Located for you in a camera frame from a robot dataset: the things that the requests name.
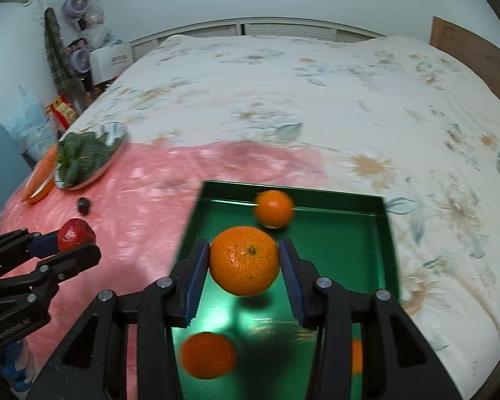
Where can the orange rimmed white plate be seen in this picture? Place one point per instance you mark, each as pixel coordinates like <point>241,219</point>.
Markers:
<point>36,195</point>

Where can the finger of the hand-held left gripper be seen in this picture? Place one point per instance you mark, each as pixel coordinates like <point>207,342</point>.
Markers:
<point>73,260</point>
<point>46,245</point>

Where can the white plastic bag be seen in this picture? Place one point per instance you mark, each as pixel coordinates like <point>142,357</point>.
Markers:
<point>39,141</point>

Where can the green leafy vegetable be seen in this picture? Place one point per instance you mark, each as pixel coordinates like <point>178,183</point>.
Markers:
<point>81,156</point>

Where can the pale blue plastic bag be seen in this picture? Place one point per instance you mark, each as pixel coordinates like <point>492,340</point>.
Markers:
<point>29,108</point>

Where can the green tray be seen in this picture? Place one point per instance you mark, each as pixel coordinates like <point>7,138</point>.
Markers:
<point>350,254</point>

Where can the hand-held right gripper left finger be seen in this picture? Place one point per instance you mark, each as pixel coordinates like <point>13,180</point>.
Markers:
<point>196,283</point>

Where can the white paper bag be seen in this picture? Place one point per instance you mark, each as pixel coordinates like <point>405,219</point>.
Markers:
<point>110,62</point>

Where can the dark plum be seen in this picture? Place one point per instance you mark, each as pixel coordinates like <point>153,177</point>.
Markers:
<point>83,205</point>

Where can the white radiator cover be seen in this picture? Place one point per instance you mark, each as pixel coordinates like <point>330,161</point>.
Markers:
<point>283,29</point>

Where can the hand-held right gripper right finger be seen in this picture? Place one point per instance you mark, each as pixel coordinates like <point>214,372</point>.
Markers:
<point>289,283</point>

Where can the wooden headboard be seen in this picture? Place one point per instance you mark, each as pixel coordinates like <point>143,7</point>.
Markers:
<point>475,54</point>

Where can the yellow red rice bag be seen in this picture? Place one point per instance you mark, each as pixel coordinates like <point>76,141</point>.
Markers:
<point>62,112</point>

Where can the light blue suitcase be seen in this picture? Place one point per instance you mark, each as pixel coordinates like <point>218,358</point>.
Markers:
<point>0,171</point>

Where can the clear plastic bag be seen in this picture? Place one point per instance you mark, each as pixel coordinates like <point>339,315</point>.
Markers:
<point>95,16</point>

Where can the purple fan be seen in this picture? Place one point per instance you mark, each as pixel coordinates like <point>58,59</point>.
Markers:
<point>76,4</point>
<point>81,59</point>

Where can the red apple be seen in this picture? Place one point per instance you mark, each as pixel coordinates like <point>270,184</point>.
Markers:
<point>76,233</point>

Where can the plaid scarf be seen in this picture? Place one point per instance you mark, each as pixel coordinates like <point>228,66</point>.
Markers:
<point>58,58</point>

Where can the blue rimmed white plate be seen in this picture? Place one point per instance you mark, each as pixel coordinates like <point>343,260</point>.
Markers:
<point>117,130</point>

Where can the carrot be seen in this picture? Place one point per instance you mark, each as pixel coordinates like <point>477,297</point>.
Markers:
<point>46,163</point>

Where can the pink plastic sheet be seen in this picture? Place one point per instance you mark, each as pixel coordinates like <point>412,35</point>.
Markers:
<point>150,200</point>

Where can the orange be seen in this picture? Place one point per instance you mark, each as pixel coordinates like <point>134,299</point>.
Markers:
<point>243,260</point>
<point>357,356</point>
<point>274,208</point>
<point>208,355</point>

